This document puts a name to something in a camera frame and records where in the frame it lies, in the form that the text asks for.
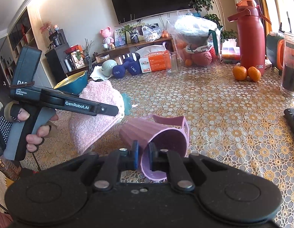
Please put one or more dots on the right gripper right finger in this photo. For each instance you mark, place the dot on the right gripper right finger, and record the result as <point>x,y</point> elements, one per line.
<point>173,165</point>

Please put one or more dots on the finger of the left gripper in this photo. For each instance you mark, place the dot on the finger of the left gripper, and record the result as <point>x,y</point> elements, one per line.
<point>107,109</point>

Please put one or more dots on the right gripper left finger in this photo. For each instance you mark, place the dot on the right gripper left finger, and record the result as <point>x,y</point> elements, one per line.
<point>114,164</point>

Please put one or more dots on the pink ribbed plastic cup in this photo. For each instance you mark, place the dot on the pink ribbed plastic cup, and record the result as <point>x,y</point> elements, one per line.
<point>171,133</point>

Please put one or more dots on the pink fluffy plush towel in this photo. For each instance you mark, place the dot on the pink fluffy plush towel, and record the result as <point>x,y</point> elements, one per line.
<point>84,129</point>

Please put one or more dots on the person's left hand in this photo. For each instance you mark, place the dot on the person's left hand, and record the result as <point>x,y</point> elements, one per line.
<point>21,125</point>

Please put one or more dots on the blue dumbbell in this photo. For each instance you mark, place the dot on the blue dumbbell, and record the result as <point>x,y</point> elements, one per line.
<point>132,66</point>
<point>119,71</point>

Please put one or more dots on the teal yellow colander bowl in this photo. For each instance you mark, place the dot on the teal yellow colander bowl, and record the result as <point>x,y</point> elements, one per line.
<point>73,84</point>

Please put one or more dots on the black coffee machine cabinet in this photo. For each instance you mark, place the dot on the black coffee machine cabinet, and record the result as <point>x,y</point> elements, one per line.
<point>57,54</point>

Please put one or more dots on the wooden tv console shelf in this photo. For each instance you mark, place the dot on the wooden tv console shelf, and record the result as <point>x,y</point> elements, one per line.
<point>130,48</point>

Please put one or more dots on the orange white tissue pack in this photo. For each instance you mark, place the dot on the orange white tissue pack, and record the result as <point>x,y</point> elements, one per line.
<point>153,58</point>

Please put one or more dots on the pink plush toy figure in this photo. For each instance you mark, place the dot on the pink plush toy figure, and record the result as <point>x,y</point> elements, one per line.
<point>107,38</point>

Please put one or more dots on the empty clear drinking glass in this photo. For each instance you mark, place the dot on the empty clear drinking glass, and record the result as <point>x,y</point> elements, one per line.
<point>171,62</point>

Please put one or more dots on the plastic bag with bowl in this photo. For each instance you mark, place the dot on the plastic bag with bowl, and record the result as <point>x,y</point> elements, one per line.
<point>194,34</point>

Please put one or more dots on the left orange tangerine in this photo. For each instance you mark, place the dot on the left orange tangerine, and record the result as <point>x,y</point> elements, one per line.
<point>240,73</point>

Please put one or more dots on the orange tangerine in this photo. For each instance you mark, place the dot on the orange tangerine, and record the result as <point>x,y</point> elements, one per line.
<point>240,73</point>
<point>254,74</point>

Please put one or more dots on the right orange tangerine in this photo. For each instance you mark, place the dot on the right orange tangerine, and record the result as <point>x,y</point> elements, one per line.
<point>254,74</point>

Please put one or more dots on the colorful flat storage box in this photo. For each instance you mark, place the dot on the colorful flat storage box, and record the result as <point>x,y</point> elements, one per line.
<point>230,52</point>

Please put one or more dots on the red insulated water bottle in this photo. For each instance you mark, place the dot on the red insulated water bottle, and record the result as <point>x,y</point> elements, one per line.
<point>251,34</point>

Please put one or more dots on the green potted plant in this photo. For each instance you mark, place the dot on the green potted plant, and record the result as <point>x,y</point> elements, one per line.
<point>214,13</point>

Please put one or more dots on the tall glass tumbler dark liquid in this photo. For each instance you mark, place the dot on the tall glass tumbler dark liquid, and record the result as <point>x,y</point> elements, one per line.
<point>287,79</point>

